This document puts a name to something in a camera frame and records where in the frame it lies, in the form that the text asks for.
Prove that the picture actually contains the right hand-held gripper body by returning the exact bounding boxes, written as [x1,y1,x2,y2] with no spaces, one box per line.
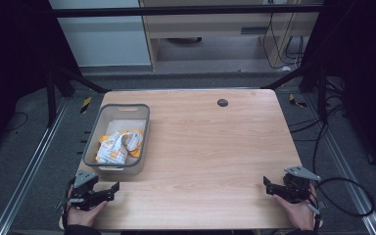
[273,164,323,204]

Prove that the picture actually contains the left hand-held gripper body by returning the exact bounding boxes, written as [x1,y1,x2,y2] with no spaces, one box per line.
[56,168,112,212]

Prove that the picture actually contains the grey plastic basket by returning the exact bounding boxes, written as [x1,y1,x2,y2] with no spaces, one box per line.
[81,103,152,176]

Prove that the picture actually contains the white orange patterned cloth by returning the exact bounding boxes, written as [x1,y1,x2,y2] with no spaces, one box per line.
[94,128,146,166]

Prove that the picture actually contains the person's right hand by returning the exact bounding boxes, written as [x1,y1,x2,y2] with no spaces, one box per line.
[271,183,319,231]

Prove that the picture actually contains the person's left hand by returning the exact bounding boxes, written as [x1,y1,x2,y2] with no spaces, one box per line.
[66,188,110,228]

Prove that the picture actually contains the black stand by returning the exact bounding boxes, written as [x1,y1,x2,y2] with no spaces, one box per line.
[261,58,330,125]
[44,65,112,129]

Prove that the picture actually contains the white cabinet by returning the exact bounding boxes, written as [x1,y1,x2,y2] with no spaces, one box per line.
[48,0,153,69]

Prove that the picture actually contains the wooden desk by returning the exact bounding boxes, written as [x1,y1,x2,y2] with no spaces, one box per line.
[138,0,325,73]

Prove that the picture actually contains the black horizontal bar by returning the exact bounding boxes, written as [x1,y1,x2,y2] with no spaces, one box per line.
[51,4,325,19]

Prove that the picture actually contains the metal floor rail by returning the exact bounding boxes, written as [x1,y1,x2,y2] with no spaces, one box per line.
[0,97,71,235]
[303,94,376,235]

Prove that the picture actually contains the black floor cables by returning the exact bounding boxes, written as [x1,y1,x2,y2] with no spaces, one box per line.
[287,77,351,143]

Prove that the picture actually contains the black cable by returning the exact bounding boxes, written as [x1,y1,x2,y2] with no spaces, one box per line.
[310,123,376,218]

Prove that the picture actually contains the black cables under desk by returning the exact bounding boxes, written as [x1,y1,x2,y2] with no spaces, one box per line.
[261,0,306,71]

